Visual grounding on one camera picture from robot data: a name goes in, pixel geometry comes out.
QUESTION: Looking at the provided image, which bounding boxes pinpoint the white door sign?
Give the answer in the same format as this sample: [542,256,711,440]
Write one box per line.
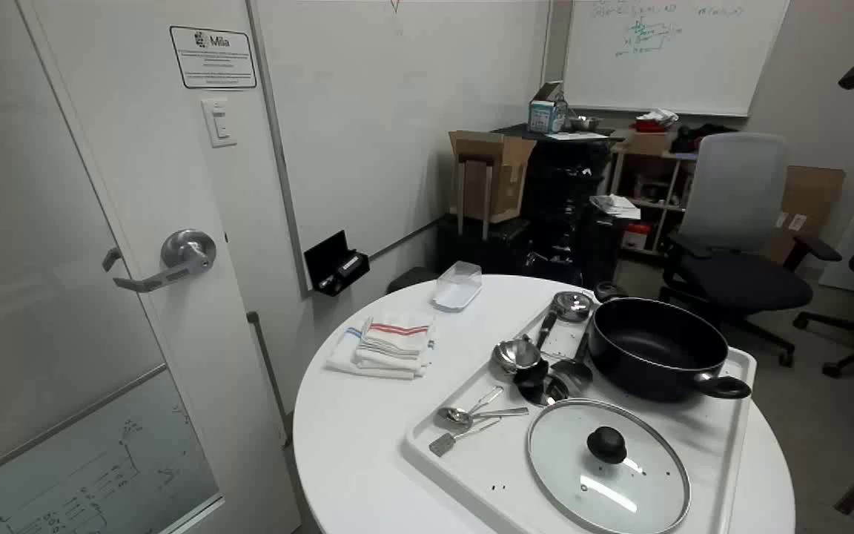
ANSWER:
[165,23,261,93]

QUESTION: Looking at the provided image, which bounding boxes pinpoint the white door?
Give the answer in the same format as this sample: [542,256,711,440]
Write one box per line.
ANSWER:
[0,0,302,534]

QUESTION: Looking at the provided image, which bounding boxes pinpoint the black cabinet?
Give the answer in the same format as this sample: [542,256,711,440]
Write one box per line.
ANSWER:
[521,130,623,292]

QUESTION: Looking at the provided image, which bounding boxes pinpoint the wooden shelf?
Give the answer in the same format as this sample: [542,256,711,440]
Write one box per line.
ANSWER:
[602,124,702,261]

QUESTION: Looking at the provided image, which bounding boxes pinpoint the black cooking pot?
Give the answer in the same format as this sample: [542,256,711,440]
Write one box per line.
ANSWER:
[585,295,754,408]

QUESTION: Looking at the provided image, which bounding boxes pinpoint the black kitchen utensil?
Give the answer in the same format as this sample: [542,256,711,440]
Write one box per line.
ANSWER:
[509,360,571,409]

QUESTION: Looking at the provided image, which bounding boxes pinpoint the silver door handle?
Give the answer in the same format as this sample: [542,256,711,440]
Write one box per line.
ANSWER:
[100,225,218,298]

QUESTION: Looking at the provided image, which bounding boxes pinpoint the gray back office chair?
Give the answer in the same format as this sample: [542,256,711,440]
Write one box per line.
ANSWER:
[659,130,841,369]

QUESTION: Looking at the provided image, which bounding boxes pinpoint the black marker holder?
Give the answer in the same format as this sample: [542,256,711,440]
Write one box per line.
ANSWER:
[302,230,373,299]

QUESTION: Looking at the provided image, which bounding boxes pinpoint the small gray square tag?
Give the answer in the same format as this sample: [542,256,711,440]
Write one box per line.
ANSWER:
[428,431,459,461]

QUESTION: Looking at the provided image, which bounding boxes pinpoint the glass lid with black knob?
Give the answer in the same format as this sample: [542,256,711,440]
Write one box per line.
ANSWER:
[521,399,693,534]

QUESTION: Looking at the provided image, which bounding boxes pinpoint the framed whiteboard with writing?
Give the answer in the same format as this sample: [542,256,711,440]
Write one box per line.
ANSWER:
[561,0,794,123]

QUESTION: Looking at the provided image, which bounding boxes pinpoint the folded white towel red stripe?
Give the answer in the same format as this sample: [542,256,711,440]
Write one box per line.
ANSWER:
[322,314,438,384]

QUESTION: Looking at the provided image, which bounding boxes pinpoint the open cardboard box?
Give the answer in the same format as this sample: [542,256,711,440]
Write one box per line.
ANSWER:
[445,127,540,230]

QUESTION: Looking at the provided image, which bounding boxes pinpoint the clear plastic container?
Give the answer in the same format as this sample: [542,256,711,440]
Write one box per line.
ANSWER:
[429,258,487,314]

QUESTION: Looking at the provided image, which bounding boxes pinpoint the white papers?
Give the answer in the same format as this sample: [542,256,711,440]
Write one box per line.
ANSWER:
[591,192,644,224]

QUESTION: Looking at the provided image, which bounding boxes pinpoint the white light switch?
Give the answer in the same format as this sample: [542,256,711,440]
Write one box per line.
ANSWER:
[199,99,241,151]

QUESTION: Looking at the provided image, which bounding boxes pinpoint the flat cardboard sheet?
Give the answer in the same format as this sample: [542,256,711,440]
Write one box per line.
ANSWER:
[760,164,847,270]

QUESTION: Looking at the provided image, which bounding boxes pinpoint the steel spoon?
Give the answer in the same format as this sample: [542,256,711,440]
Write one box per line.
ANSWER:
[488,335,542,379]

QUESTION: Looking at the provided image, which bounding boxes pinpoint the steel measuring spoons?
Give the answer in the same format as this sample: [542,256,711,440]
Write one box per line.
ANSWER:
[436,385,531,433]

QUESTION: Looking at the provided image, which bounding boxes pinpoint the tissue box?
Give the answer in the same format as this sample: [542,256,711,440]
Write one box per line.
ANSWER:
[525,80,571,136]

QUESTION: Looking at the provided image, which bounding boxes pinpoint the long steel ladle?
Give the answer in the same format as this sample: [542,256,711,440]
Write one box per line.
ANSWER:
[531,289,600,350]

